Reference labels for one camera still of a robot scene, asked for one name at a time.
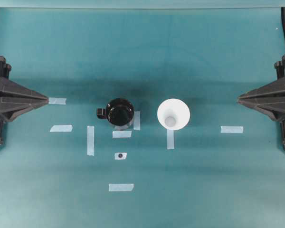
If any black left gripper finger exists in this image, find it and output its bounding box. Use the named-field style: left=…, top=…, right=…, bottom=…
left=0, top=97, right=48, bottom=122
left=0, top=77, right=48, bottom=101

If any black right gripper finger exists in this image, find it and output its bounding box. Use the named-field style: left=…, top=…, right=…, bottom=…
left=237, top=99, right=285, bottom=122
left=237, top=76, right=285, bottom=102

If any white paper cup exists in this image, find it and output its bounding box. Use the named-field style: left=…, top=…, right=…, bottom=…
left=157, top=98, right=190, bottom=131

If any black cup holder with handle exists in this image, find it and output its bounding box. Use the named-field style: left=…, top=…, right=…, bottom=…
left=96, top=98, right=134, bottom=131

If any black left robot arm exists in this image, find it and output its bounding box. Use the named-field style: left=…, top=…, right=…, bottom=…
left=0, top=56, right=49, bottom=145

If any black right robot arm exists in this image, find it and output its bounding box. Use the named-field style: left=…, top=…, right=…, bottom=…
left=237, top=55, right=285, bottom=150

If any vertical blue tape under cup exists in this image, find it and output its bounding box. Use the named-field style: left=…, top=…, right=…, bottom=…
left=167, top=129, right=175, bottom=150

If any blue tape strip under holder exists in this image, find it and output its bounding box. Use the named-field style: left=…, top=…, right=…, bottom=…
left=112, top=131, right=132, bottom=138

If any vertical blue tape beside holder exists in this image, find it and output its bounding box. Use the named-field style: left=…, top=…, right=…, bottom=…
left=133, top=111, right=141, bottom=130

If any blue tape strip far left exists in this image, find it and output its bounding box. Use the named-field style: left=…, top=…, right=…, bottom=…
left=48, top=97, right=67, bottom=105

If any blue tape strip lower left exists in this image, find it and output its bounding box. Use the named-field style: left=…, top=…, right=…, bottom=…
left=50, top=124, right=73, bottom=133

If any blue tape strip right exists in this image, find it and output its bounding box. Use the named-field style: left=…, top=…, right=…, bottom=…
left=220, top=126, right=244, bottom=133

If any vertical blue tape strip left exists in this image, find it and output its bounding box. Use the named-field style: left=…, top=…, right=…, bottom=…
left=87, top=126, right=95, bottom=156

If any tape piece with black dot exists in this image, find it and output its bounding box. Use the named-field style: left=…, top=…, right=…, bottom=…
left=114, top=152, right=127, bottom=160

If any blue tape strip bottom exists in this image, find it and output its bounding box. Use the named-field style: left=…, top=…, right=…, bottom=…
left=108, top=183, right=134, bottom=192

